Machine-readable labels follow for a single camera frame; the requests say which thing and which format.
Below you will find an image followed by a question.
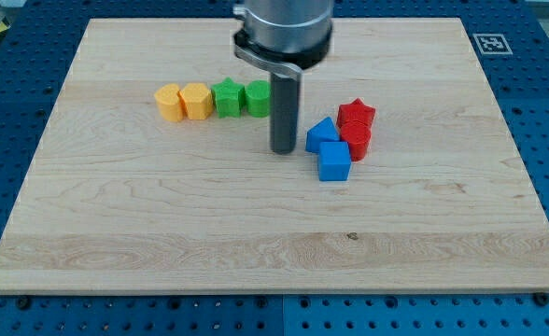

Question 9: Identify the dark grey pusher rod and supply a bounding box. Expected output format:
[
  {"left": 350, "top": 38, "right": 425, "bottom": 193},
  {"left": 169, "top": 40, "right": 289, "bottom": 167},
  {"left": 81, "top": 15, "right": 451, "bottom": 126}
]
[{"left": 269, "top": 73, "right": 299, "bottom": 154}]

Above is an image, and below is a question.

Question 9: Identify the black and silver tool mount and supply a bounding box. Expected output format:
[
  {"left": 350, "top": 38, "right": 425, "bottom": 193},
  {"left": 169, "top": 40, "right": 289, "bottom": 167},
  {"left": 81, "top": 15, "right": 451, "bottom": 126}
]
[{"left": 232, "top": 26, "right": 333, "bottom": 81}]

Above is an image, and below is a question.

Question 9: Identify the green circle block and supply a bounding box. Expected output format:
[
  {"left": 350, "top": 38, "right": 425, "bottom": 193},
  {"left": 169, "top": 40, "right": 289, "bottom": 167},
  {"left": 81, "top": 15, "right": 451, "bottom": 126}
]
[{"left": 245, "top": 80, "right": 270, "bottom": 118}]

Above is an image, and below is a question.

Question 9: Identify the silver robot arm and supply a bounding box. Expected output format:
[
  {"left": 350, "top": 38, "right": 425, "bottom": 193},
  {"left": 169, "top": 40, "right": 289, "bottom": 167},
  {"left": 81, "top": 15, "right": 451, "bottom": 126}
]
[{"left": 232, "top": 0, "right": 333, "bottom": 154}]

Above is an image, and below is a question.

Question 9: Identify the green star block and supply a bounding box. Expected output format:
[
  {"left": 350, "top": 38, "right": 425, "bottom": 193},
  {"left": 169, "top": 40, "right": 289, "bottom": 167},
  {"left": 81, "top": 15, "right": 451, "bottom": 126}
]
[{"left": 211, "top": 77, "right": 246, "bottom": 118}]

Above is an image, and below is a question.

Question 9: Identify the blue triangle block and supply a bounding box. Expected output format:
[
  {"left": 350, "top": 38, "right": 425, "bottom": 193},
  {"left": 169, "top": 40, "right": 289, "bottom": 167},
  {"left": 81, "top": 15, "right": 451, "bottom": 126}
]
[{"left": 305, "top": 117, "right": 340, "bottom": 153}]

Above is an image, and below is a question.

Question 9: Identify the red star block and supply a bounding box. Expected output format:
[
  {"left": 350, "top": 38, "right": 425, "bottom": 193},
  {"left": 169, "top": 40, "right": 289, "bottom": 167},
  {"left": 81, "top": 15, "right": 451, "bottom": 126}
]
[{"left": 336, "top": 98, "right": 376, "bottom": 128}]

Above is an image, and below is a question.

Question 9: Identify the blue cube block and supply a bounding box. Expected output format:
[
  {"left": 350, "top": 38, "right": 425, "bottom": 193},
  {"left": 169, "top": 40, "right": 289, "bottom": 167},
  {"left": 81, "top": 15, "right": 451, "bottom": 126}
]
[{"left": 317, "top": 141, "right": 351, "bottom": 181}]

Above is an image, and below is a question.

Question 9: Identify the red hexagon block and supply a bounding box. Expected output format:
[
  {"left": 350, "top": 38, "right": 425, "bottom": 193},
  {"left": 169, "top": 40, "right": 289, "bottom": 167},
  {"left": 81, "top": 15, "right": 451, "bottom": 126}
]
[{"left": 340, "top": 121, "right": 372, "bottom": 161}]

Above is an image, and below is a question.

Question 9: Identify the yellow pentagon block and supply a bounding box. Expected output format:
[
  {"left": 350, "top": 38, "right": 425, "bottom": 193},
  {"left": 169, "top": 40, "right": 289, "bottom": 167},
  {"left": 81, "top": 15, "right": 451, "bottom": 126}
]
[{"left": 178, "top": 83, "right": 214, "bottom": 120}]

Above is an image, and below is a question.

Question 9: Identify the yellow heart block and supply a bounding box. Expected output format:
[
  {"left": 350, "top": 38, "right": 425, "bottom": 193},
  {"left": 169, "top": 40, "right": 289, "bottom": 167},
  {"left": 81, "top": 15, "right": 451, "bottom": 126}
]
[{"left": 154, "top": 83, "right": 185, "bottom": 122}]

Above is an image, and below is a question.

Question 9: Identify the wooden board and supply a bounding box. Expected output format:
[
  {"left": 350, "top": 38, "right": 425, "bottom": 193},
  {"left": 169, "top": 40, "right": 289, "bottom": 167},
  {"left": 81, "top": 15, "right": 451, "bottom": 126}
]
[{"left": 0, "top": 18, "right": 549, "bottom": 295}]

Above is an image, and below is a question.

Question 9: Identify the white fiducial marker tag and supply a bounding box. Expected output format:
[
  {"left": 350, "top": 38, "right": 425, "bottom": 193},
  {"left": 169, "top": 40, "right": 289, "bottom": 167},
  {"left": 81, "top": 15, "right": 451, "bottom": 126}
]
[{"left": 472, "top": 33, "right": 513, "bottom": 55}]

